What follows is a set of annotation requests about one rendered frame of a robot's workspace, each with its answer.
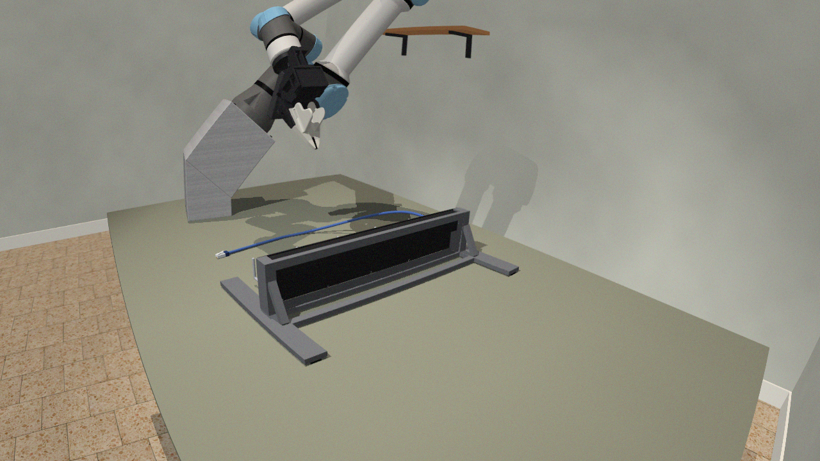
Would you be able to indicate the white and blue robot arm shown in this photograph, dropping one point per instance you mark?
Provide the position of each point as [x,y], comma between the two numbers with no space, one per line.
[279,28]

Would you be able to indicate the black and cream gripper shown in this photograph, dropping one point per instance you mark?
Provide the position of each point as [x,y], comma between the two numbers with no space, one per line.
[297,94]

